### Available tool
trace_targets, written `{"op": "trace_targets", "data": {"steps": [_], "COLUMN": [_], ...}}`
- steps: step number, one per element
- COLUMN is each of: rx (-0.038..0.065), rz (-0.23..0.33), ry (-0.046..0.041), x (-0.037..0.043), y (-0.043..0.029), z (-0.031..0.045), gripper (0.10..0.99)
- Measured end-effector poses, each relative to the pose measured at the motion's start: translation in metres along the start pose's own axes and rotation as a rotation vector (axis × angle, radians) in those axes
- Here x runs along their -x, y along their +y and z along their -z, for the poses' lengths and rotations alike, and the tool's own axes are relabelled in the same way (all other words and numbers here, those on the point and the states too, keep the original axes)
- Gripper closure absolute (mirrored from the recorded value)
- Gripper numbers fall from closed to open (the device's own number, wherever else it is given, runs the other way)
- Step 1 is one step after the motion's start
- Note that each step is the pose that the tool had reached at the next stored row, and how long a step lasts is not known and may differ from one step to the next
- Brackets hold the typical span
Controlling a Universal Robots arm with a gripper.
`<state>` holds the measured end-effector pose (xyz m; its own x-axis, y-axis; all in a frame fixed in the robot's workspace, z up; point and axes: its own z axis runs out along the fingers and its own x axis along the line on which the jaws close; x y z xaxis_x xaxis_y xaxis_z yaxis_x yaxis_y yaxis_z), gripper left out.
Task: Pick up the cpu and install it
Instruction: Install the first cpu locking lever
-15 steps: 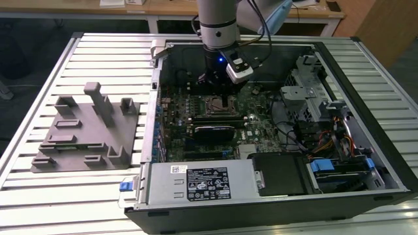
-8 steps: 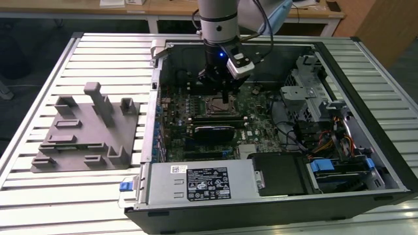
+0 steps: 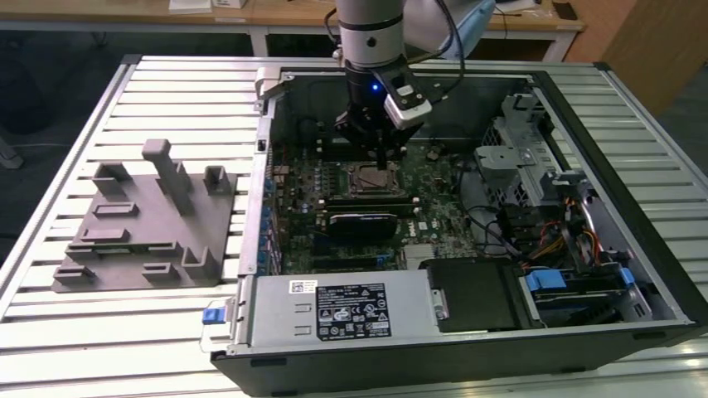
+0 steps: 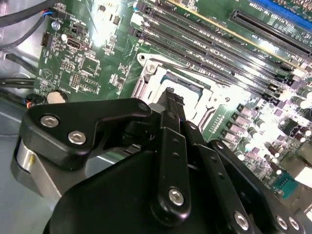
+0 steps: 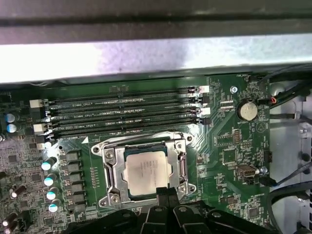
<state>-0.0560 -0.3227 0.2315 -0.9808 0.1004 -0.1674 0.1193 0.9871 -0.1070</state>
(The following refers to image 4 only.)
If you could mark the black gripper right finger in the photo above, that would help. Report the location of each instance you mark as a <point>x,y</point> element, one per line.
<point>212,165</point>

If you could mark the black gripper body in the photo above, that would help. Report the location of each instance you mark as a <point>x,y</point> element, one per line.
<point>109,200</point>

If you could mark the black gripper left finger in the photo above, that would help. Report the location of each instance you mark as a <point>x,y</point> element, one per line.
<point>80,114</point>

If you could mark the metal socket cover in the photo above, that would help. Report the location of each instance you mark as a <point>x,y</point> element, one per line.
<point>153,81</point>

